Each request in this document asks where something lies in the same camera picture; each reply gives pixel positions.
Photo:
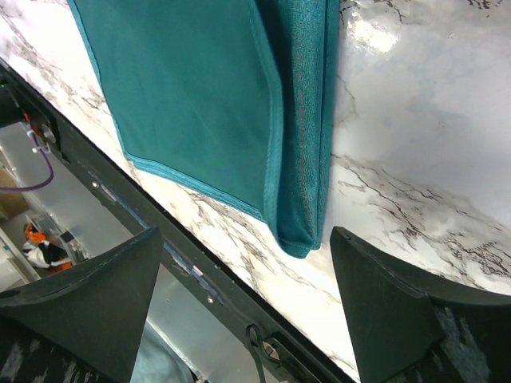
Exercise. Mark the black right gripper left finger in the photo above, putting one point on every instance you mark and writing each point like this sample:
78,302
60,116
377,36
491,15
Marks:
83,324

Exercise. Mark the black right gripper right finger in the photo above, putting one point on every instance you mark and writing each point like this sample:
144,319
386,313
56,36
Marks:
409,325

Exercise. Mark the teal cloth napkin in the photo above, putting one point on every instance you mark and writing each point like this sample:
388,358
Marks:
232,99

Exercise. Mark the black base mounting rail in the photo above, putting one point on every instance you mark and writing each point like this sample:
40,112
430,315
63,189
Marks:
214,286

